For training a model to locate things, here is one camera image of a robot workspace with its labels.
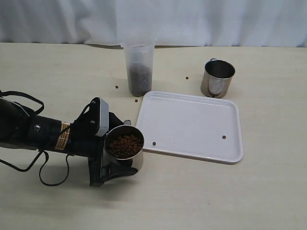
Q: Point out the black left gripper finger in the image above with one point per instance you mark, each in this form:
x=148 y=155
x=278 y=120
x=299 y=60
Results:
x=116 y=125
x=113 y=169

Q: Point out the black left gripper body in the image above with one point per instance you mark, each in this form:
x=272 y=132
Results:
x=85 y=143

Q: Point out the steel mug with kibble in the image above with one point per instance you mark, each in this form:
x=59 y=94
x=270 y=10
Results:
x=124 y=146

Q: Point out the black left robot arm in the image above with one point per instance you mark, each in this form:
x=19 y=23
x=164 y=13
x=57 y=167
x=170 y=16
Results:
x=22 y=128

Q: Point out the clear plastic tall container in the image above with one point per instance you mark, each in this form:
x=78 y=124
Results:
x=139 y=52

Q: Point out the white plastic tray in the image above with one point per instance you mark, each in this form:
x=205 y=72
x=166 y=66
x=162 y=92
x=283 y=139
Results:
x=190 y=126

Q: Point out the white backdrop curtain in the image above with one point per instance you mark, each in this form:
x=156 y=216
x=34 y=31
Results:
x=171 y=22

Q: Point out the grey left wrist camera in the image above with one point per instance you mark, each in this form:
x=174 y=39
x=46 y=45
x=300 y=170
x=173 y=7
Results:
x=103 y=120

